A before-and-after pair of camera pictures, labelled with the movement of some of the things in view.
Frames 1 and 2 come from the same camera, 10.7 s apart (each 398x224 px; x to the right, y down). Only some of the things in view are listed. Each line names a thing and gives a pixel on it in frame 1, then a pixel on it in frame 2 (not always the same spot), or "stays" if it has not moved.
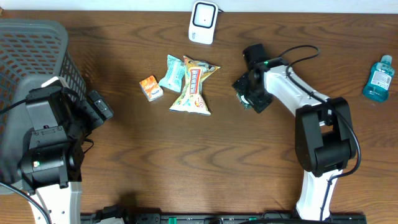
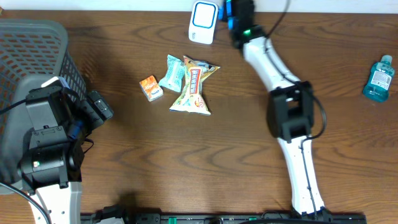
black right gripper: [261, 101] to [252, 7]
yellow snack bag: [191, 99] stays
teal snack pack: [173, 78] stays
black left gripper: [86, 109] stays
